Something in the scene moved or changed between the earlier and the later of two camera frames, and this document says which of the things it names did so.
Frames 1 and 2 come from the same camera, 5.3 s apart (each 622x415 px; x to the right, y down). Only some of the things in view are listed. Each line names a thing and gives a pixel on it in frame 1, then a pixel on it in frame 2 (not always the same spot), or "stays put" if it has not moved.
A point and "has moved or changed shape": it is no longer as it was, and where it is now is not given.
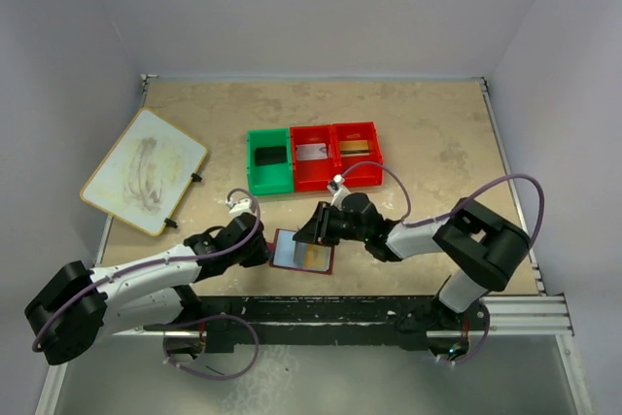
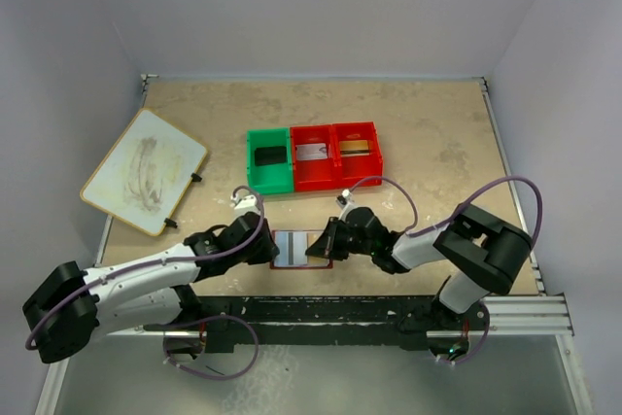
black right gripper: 316,228 → 327,246
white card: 309,152 stays put
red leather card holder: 284,252 stays put
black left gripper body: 254,255 stays put
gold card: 354,148 stays put
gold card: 311,257 has moved or changed shape
